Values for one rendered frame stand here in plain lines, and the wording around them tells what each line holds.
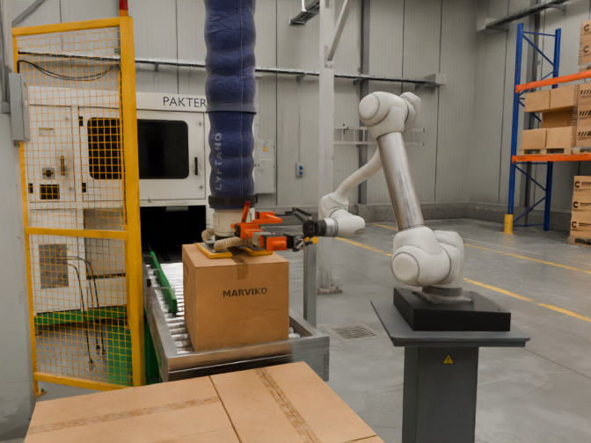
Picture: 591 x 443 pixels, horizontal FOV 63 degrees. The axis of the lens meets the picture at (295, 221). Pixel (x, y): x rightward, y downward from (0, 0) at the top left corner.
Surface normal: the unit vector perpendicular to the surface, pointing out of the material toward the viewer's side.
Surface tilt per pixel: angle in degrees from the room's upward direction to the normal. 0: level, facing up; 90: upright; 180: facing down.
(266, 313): 90
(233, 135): 77
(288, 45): 90
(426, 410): 90
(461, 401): 90
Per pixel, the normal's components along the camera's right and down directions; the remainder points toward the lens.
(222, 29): -0.09, -0.04
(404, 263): -0.66, 0.13
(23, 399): 0.36, 0.11
